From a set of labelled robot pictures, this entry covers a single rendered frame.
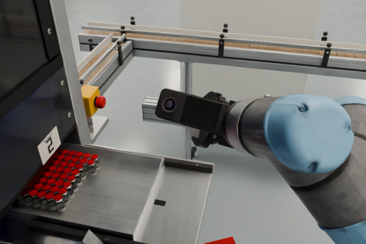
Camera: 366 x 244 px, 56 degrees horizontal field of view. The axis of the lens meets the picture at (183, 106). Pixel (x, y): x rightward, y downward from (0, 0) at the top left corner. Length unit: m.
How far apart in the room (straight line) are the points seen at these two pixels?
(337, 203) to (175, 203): 0.58
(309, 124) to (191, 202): 0.63
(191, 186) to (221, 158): 1.41
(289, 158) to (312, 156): 0.02
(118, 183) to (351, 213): 0.69
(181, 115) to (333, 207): 0.23
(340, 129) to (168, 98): 0.25
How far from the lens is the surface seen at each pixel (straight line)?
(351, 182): 0.39
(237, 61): 1.63
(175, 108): 0.49
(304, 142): 0.33
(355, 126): 0.49
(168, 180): 0.97
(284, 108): 0.34
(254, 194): 2.17
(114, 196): 0.95
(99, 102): 1.08
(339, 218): 0.41
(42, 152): 0.91
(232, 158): 2.37
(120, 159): 1.04
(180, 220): 0.89
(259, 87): 2.39
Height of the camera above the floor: 1.58
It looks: 34 degrees down
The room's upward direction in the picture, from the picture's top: straight up
